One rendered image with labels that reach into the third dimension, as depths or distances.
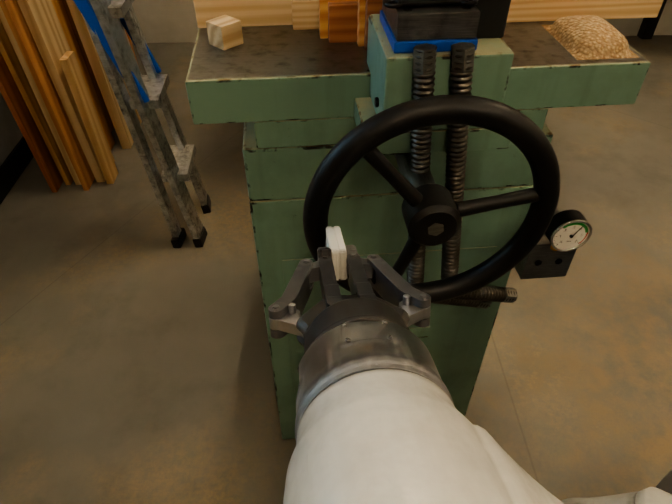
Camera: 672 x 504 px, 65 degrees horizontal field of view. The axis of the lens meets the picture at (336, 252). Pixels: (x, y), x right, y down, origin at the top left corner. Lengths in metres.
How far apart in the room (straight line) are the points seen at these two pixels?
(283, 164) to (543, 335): 1.06
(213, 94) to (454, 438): 0.56
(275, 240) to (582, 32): 0.52
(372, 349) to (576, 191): 1.94
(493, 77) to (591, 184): 1.65
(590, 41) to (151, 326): 1.29
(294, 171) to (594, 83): 0.42
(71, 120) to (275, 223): 1.39
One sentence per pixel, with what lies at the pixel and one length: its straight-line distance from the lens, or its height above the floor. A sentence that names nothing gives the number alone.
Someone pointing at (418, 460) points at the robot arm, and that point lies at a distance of 0.22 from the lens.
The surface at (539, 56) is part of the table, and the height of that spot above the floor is 0.90.
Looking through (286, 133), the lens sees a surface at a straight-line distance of 0.73.
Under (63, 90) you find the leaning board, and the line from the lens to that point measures 2.07.
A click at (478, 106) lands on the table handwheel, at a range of 0.54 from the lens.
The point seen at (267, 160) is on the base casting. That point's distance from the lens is 0.76.
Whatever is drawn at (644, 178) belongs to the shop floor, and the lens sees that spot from 2.39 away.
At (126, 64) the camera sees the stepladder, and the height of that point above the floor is 0.62.
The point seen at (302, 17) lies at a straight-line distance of 0.83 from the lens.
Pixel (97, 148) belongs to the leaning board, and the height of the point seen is 0.16.
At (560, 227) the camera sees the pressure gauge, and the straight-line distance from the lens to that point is 0.86.
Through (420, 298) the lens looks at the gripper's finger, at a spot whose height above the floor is 0.88.
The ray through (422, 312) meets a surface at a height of 0.88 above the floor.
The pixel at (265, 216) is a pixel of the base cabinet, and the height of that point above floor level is 0.68.
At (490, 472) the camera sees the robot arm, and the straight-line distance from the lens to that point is 0.24.
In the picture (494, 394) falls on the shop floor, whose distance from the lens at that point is 1.46.
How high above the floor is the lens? 1.19
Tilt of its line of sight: 43 degrees down
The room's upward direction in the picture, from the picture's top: straight up
